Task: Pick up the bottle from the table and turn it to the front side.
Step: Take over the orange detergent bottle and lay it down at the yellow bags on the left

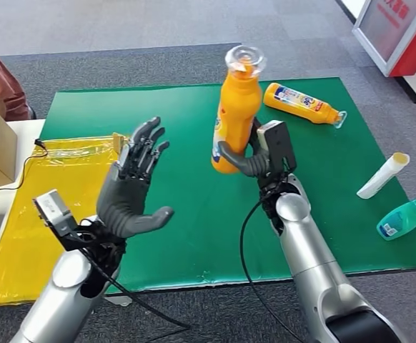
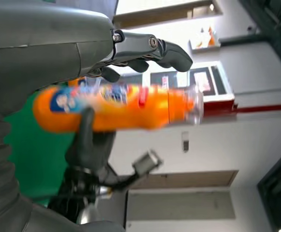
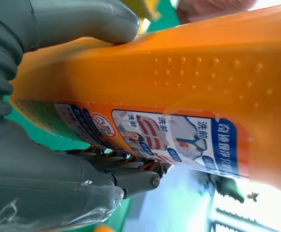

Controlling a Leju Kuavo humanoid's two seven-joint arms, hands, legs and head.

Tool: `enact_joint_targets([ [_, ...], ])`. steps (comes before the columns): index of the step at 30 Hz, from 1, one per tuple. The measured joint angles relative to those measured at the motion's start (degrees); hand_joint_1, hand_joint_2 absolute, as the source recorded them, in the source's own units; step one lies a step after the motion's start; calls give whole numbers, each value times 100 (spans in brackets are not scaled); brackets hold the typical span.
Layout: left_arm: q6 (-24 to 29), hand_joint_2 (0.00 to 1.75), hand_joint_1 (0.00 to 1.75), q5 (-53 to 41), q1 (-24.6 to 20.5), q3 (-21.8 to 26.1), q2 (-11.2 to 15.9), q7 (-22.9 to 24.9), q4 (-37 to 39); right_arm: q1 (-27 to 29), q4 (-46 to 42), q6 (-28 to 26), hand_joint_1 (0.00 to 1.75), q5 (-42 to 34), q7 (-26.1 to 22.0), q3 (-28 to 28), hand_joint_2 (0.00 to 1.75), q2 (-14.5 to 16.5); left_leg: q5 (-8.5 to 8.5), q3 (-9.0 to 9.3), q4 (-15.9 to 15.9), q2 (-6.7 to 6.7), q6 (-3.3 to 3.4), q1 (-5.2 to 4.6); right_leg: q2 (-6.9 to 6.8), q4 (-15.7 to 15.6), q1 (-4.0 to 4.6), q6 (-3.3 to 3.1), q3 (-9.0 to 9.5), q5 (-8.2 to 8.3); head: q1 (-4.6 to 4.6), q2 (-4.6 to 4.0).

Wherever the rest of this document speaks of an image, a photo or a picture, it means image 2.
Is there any orange bottle blue white label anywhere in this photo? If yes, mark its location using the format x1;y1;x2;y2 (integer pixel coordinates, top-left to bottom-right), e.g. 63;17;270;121
33;84;204;133

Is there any green table mat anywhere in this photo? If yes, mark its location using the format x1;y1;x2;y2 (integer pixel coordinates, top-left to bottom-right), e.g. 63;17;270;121
4;81;83;205

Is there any brown wooden strip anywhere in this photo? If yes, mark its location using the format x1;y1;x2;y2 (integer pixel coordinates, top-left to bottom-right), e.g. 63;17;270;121
128;170;239;190
113;0;223;29

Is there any black cabinet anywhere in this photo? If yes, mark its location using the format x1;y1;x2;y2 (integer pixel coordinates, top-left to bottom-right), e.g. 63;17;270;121
257;152;281;232
238;0;281;79

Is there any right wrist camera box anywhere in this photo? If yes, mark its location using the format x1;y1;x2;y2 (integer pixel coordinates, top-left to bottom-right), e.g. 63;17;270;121
106;149;163;193

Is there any grey wall socket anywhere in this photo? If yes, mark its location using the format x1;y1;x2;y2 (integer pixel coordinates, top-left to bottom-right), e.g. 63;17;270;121
181;130;190;153

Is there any grey wall panel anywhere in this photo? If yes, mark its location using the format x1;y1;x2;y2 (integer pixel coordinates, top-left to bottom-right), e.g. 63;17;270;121
127;190;236;221

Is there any white wall shelf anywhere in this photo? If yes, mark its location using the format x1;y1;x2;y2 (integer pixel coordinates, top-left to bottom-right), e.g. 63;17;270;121
189;26;221;54

